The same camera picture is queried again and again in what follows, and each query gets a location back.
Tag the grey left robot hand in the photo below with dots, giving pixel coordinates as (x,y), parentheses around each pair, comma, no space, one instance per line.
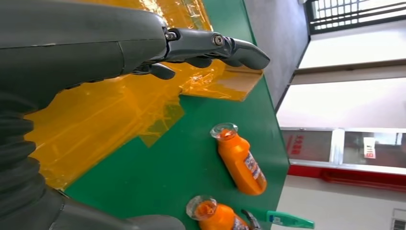
(79,41)

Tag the teal plastic bottle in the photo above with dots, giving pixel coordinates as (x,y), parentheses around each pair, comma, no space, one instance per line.
(291,220)

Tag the yellow plastic wrapped cardboard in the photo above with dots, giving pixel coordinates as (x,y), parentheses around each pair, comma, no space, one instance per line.
(95,127)

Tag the green table mat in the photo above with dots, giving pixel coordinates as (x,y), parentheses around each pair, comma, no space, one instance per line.
(158,174)

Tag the red and white cabinet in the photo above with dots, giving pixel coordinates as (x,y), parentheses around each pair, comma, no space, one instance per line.
(349,149)

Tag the black window grille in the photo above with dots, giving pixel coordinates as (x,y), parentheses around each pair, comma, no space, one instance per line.
(349,16)

